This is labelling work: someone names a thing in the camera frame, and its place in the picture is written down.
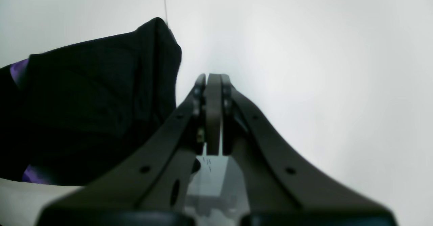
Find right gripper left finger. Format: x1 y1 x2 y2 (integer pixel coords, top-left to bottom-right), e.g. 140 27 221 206
37 74 222 226

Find black T-shirt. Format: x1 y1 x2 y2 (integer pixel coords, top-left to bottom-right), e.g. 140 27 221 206
1 17 182 186

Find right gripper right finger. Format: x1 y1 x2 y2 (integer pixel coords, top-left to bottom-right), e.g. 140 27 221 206
221 74 396 226

